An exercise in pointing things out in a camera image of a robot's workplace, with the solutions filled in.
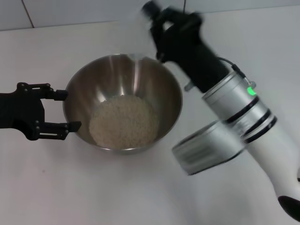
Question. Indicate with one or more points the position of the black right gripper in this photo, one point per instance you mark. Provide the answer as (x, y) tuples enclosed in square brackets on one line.
[(187, 51)]

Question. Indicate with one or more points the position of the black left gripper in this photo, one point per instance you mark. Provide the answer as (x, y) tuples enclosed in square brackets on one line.
[(21, 110)]

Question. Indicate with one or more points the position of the clear plastic cup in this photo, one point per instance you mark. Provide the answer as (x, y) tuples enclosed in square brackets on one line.
[(143, 37)]

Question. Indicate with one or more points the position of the stainless steel mixing bowl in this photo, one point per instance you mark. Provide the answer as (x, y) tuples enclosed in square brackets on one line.
[(112, 77)]

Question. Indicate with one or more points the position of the white rice grains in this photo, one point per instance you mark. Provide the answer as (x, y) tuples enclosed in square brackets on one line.
[(124, 122)]

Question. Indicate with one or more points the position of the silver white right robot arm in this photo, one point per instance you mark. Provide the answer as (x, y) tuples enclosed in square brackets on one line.
[(269, 145)]

